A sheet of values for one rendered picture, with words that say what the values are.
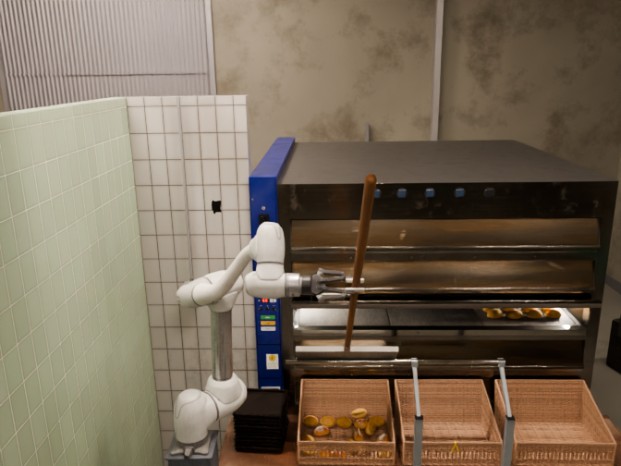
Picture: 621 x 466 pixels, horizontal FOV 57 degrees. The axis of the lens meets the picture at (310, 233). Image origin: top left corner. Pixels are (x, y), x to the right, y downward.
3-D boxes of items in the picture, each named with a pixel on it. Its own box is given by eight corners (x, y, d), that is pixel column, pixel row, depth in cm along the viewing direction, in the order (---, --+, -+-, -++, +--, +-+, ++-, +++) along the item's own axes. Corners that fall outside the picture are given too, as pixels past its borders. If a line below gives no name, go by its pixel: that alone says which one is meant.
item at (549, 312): (466, 285, 423) (467, 277, 422) (531, 285, 422) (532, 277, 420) (488, 319, 365) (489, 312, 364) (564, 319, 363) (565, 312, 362)
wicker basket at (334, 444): (300, 415, 371) (299, 377, 363) (388, 416, 368) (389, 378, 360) (296, 465, 324) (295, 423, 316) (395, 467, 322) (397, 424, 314)
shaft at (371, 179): (377, 182, 142) (376, 172, 143) (365, 182, 142) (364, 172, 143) (350, 347, 297) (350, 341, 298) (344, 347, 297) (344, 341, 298)
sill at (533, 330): (293, 331, 362) (293, 325, 361) (581, 331, 356) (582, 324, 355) (293, 336, 357) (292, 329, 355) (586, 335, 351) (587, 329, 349)
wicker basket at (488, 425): (392, 416, 368) (393, 377, 361) (480, 416, 367) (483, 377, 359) (401, 466, 322) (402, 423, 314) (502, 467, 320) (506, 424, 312)
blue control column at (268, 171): (284, 353, 571) (277, 137, 512) (299, 353, 571) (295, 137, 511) (262, 491, 386) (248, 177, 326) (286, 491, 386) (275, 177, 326)
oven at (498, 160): (284, 353, 572) (277, 142, 513) (496, 353, 565) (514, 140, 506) (262, 488, 389) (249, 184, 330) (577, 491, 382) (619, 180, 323)
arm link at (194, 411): (168, 434, 276) (164, 394, 270) (199, 417, 288) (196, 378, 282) (188, 448, 265) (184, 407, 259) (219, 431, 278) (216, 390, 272)
